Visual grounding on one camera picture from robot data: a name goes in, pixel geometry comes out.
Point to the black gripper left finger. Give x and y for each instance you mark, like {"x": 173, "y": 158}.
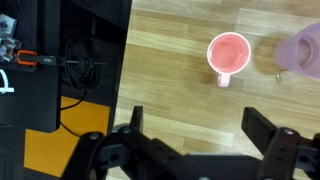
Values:
{"x": 137, "y": 118}

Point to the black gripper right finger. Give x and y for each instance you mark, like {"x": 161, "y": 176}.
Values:
{"x": 256, "y": 128}

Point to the purple plastic cup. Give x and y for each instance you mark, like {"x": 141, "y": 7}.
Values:
{"x": 300, "y": 50}

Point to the orange floor mat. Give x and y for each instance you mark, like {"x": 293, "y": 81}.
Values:
{"x": 66, "y": 143}

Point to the black metal platform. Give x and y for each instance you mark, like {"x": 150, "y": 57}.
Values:
{"x": 30, "y": 100}

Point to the aluminium bracket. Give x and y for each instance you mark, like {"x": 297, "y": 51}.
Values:
{"x": 7, "y": 25}

